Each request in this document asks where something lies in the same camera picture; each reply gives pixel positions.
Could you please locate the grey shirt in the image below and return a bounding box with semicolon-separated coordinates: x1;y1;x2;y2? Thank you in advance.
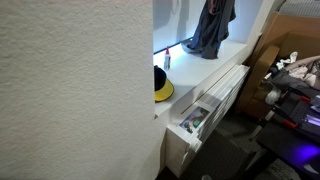
181;0;237;60

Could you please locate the yellow and black marker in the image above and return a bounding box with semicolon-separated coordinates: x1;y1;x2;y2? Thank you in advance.
153;65;175;103

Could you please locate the white bottle red cap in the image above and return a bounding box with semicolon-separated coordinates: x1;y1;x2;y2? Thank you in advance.
163;46;172;72

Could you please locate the colourful sticker label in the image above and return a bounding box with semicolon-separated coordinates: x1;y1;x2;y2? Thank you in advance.
178;105;211;134

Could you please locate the brown cardboard box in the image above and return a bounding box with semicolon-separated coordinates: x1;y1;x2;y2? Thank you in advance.
234;11;320;118

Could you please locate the white crumpled cloth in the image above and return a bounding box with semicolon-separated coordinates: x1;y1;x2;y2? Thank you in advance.
275;51;299;70

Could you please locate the pile of clothes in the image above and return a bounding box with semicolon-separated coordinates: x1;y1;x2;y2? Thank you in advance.
266;54;320;101

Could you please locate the black work table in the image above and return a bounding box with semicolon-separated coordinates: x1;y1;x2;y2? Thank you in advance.
256;89;320;176

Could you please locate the grey textured cushion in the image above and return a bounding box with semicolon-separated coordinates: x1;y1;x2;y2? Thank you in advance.
278;0;320;18

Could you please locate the white wall heater unit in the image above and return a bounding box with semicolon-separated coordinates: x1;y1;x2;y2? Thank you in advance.
164;64;251;178

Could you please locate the red tool handle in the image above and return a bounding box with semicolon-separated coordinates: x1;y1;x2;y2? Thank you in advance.
299;95;313;104
281;118;299;130

